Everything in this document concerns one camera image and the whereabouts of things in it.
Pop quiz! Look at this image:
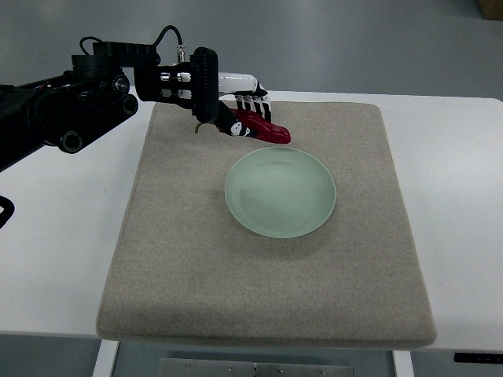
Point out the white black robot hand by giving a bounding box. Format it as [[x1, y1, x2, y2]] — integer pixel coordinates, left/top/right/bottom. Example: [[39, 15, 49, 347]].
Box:
[[215, 72, 271, 138]]

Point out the red chili pepper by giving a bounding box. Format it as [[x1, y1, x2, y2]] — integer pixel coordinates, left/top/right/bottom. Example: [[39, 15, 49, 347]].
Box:
[[211, 109, 291, 145]]

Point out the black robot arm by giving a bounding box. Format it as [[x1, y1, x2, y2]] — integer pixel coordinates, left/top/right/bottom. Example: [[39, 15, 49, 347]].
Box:
[[1, 38, 218, 170]]

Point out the light green plate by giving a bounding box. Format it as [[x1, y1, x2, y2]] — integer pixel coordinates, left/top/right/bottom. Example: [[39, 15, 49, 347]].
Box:
[[224, 147, 337, 239]]

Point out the metal table crossbar plate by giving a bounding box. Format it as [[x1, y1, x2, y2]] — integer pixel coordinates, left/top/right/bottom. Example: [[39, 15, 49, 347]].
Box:
[[157, 358, 354, 377]]

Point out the beige felt mat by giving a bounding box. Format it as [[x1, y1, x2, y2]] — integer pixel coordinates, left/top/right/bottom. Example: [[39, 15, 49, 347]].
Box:
[[95, 98, 439, 350]]

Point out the brown cardboard box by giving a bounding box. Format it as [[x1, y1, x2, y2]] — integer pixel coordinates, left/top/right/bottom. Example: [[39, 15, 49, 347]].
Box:
[[476, 0, 503, 20]]

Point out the left white table leg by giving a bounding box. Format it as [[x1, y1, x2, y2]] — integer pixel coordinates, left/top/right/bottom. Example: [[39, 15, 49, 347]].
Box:
[[91, 340, 119, 377]]

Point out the white table leg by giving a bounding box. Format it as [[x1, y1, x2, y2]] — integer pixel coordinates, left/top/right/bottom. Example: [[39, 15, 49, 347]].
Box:
[[392, 350, 414, 377], [91, 340, 119, 377]]

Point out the right white table leg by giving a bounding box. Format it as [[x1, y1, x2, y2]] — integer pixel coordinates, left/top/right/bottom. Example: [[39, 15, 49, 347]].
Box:
[[392, 350, 414, 377]]

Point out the black table control panel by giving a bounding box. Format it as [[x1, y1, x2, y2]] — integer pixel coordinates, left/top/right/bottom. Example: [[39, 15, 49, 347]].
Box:
[[453, 353, 503, 364]]

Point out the black braided cable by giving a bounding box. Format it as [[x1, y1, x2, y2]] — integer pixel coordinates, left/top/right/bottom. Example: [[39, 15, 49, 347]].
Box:
[[0, 195, 17, 229]]

